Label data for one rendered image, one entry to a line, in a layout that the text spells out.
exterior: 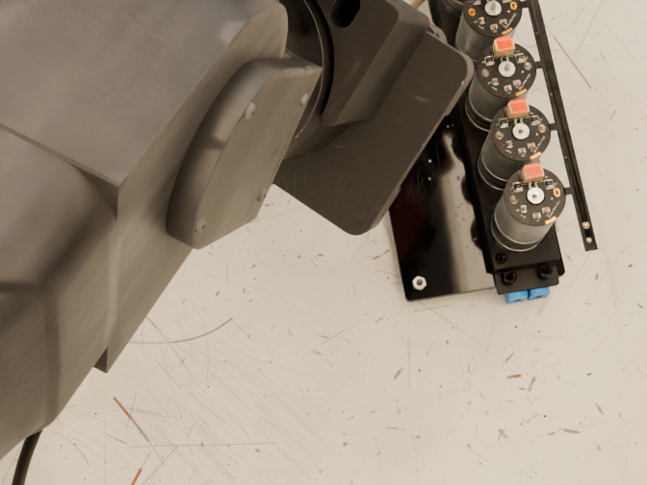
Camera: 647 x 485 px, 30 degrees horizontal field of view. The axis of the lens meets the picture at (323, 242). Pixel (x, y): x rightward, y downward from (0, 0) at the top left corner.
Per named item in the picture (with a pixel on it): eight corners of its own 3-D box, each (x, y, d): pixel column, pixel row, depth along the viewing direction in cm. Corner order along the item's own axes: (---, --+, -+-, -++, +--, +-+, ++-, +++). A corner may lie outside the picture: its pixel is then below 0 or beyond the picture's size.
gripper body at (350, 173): (218, -107, 39) (123, -146, 32) (483, 63, 37) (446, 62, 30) (122, 66, 41) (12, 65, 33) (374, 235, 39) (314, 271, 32)
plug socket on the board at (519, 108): (509, 125, 50) (511, 119, 49) (504, 106, 50) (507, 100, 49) (528, 122, 50) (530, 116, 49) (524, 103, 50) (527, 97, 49)
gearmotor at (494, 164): (481, 200, 54) (498, 164, 49) (470, 149, 55) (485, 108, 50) (534, 191, 54) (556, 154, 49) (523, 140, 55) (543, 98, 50)
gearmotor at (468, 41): (456, 85, 56) (470, 38, 51) (446, 37, 56) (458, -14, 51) (508, 77, 56) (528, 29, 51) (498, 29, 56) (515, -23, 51)
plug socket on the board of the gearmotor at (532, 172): (524, 190, 49) (526, 184, 48) (519, 169, 49) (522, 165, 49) (543, 186, 49) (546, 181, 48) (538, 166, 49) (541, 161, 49)
